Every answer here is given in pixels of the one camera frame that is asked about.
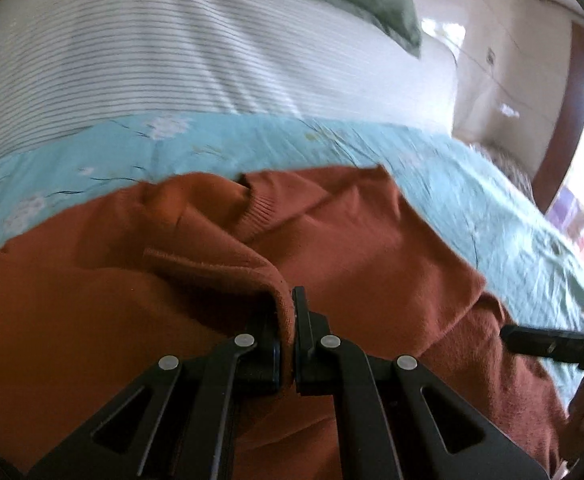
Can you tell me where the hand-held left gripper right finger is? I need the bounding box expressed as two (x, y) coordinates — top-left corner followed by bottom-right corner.
(292, 286), (553, 480)

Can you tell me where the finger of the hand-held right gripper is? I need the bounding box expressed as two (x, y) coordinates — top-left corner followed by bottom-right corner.
(501, 324), (584, 362)

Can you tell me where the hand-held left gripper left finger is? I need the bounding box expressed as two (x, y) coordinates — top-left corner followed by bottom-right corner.
(26, 307), (281, 480)

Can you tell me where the orange knit sweater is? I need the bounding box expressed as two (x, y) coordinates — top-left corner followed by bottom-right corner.
(0, 164), (573, 480)

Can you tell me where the grey fuzzy cloth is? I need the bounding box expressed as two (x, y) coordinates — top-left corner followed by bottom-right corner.
(469, 141), (537, 207)

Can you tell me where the light blue floral bedsheet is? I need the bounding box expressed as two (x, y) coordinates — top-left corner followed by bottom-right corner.
(0, 112), (584, 408)

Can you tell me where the white striped duvet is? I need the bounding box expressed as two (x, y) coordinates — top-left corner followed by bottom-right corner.
(0, 0), (460, 168)

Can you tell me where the brown door frame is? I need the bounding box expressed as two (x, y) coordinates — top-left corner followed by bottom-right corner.
(532, 22), (584, 221)

